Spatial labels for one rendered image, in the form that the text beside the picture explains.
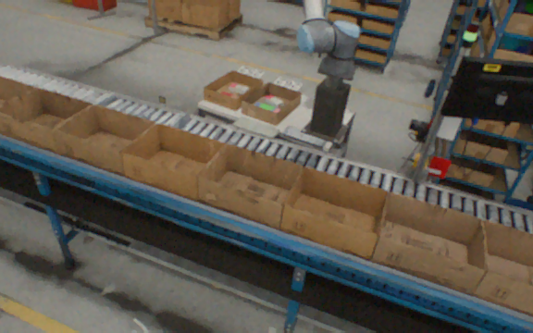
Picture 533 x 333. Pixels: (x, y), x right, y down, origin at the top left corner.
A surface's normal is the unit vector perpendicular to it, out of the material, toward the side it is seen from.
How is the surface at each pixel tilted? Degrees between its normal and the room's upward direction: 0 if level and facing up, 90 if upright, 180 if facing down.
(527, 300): 91
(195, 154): 89
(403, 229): 1
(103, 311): 0
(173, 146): 89
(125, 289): 0
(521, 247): 89
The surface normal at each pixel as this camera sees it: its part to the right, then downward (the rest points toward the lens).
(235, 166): -0.35, 0.53
